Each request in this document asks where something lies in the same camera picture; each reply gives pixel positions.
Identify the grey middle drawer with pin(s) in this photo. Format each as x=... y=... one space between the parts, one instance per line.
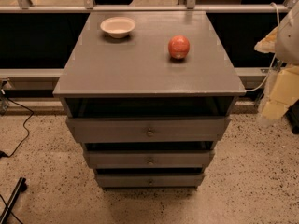
x=148 y=159

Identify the grey top drawer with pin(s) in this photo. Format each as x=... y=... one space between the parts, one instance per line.
x=147 y=130

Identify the red apple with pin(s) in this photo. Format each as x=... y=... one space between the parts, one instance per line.
x=178 y=47

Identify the black stand leg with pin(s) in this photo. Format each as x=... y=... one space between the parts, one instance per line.
x=20 y=187

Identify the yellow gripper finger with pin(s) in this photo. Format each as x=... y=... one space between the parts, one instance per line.
x=283 y=94
x=267 y=44

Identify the grey bottom drawer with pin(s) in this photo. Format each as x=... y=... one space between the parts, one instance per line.
x=148 y=181

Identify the white ceramic bowl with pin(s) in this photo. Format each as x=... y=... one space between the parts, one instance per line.
x=118 y=27

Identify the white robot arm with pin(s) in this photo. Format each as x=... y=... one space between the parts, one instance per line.
x=283 y=41

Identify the grey drawer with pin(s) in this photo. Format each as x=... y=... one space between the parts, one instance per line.
x=147 y=130
x=148 y=181
x=148 y=159

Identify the grey wooden drawer cabinet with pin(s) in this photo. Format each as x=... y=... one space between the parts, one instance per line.
x=135 y=77

